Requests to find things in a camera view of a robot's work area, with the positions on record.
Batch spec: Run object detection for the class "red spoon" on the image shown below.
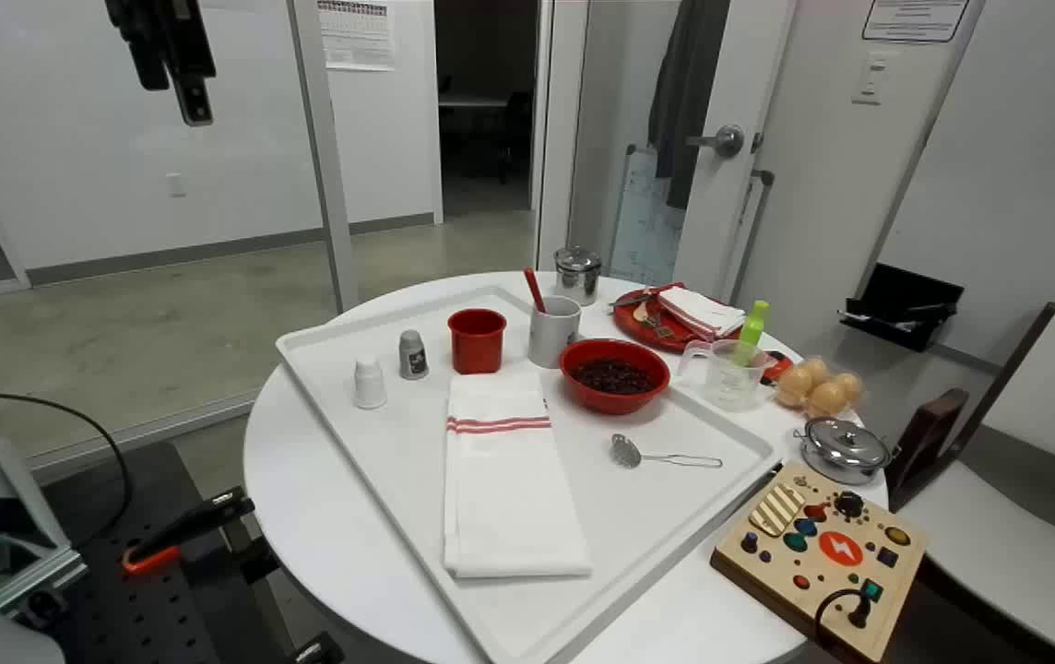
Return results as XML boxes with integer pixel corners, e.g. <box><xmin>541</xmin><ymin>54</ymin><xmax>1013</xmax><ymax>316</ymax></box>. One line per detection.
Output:
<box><xmin>520</xmin><ymin>267</ymin><xmax>548</xmax><ymax>316</ymax></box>

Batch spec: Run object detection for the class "red mug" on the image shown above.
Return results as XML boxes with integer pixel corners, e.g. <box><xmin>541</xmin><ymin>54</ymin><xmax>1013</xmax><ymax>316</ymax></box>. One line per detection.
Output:
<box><xmin>446</xmin><ymin>305</ymin><xmax>511</xmax><ymax>378</ymax></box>

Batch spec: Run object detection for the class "white mug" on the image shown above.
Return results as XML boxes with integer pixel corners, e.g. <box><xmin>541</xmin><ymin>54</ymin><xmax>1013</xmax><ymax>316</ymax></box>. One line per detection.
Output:
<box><xmin>525</xmin><ymin>296</ymin><xmax>581</xmax><ymax>368</ymax></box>

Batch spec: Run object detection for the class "red bowl of coffee beans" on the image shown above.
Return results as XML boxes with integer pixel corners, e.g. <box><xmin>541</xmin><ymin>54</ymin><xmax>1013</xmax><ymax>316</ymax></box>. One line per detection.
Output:
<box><xmin>557</xmin><ymin>337</ymin><xmax>675</xmax><ymax>418</ymax></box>

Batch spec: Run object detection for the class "metal spoon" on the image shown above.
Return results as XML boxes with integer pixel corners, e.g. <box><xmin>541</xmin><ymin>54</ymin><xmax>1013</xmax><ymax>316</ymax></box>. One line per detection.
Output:
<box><xmin>605</xmin><ymin>429</ymin><xmax>726</xmax><ymax>473</ymax></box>

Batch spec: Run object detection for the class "paper notice on glass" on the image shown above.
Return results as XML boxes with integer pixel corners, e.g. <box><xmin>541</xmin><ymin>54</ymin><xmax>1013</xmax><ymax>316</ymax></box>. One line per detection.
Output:
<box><xmin>316</xmin><ymin>0</ymin><xmax>397</xmax><ymax>75</ymax></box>

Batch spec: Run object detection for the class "steel canister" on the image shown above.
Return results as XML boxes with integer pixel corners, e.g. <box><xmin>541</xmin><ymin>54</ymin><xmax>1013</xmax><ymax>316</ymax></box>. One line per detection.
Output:
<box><xmin>548</xmin><ymin>245</ymin><xmax>605</xmax><ymax>305</ymax></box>

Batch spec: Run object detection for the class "large white tray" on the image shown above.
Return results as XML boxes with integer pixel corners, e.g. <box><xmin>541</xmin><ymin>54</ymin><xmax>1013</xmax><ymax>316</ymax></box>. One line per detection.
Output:
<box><xmin>271</xmin><ymin>283</ymin><xmax>782</xmax><ymax>664</ymax></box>

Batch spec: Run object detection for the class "small leaning whiteboard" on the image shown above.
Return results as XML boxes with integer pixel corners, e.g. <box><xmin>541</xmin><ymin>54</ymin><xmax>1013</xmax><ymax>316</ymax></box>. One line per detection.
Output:
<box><xmin>608</xmin><ymin>144</ymin><xmax>688</xmax><ymax>287</ymax></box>

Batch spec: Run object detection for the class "dark hanging jacket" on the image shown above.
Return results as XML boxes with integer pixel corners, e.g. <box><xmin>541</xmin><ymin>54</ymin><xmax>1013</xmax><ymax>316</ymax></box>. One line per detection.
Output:
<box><xmin>646</xmin><ymin>0</ymin><xmax>734</xmax><ymax>215</ymax></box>

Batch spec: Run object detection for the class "red plate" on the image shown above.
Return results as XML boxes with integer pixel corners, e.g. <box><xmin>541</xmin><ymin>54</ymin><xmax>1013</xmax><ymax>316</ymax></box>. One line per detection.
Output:
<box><xmin>608</xmin><ymin>283</ymin><xmax>744</xmax><ymax>359</ymax></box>

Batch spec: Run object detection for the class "white towel with red stripes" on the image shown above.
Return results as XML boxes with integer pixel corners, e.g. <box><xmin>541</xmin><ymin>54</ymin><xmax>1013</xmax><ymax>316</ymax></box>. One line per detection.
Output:
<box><xmin>439</xmin><ymin>368</ymin><xmax>594</xmax><ymax>582</ymax></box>

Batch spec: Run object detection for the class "white napkin with red edge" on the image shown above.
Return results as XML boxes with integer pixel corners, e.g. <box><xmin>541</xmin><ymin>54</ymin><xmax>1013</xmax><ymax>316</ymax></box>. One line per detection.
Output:
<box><xmin>653</xmin><ymin>283</ymin><xmax>749</xmax><ymax>339</ymax></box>

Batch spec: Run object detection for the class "white door with glass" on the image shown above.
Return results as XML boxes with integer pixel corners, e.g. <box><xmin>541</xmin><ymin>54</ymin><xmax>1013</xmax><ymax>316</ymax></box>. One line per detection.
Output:
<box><xmin>576</xmin><ymin>0</ymin><xmax>808</xmax><ymax>325</ymax></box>

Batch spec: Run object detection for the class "green plastic bottle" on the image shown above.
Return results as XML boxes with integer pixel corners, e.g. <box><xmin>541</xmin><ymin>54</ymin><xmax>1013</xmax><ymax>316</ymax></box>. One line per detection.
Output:
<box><xmin>729</xmin><ymin>296</ymin><xmax>773</xmax><ymax>368</ymax></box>

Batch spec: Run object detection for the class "clear measuring cup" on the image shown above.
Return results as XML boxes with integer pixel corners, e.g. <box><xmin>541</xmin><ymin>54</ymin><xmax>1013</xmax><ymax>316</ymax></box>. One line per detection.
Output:
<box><xmin>675</xmin><ymin>339</ymin><xmax>766</xmax><ymax>418</ymax></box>

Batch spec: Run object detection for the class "black floor tray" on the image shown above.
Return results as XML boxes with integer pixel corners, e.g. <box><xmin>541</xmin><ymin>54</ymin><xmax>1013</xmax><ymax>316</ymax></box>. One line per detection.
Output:
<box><xmin>841</xmin><ymin>257</ymin><xmax>965</xmax><ymax>355</ymax></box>

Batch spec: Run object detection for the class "wooden busy board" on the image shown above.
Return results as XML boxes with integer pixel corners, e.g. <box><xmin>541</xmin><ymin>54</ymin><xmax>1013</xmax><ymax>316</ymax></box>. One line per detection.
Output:
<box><xmin>707</xmin><ymin>466</ymin><xmax>932</xmax><ymax>664</ymax></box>

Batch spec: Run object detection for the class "thin black cable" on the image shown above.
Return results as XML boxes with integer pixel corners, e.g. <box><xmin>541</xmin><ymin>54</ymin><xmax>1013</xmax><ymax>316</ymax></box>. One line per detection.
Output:
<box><xmin>0</xmin><ymin>384</ymin><xmax>136</xmax><ymax>545</ymax></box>

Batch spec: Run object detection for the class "black clamp with orange handle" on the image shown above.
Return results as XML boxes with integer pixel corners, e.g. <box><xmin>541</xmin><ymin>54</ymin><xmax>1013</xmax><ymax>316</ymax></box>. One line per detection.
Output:
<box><xmin>119</xmin><ymin>482</ymin><xmax>259</xmax><ymax>582</ymax></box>

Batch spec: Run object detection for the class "silver door handle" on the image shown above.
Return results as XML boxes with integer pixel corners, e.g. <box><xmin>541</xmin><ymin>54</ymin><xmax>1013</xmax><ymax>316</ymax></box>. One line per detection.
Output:
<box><xmin>687</xmin><ymin>121</ymin><xmax>749</xmax><ymax>161</ymax></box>

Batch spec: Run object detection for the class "white light switch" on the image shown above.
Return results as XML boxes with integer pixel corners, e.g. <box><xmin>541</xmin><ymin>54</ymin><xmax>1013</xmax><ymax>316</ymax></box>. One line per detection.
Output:
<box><xmin>847</xmin><ymin>53</ymin><xmax>894</xmax><ymax>106</ymax></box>

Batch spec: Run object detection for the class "wall sign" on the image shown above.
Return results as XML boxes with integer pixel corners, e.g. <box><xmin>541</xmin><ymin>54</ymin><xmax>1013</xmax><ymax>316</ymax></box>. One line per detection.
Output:
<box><xmin>860</xmin><ymin>0</ymin><xmax>972</xmax><ymax>47</ymax></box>

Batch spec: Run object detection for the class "white chair with wooden frame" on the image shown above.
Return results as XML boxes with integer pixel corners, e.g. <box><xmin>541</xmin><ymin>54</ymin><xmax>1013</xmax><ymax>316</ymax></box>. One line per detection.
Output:
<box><xmin>880</xmin><ymin>299</ymin><xmax>1055</xmax><ymax>664</ymax></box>

